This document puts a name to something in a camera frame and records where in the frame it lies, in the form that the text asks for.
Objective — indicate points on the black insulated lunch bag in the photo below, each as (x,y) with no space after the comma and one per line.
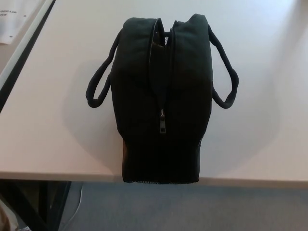
(187,101)

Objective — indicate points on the white adjacent desk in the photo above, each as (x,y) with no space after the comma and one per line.
(25,49)

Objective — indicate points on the dark metal desk leg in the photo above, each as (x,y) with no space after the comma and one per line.
(36,204)

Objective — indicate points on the white printed paper sheet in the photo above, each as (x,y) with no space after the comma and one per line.
(14,21)

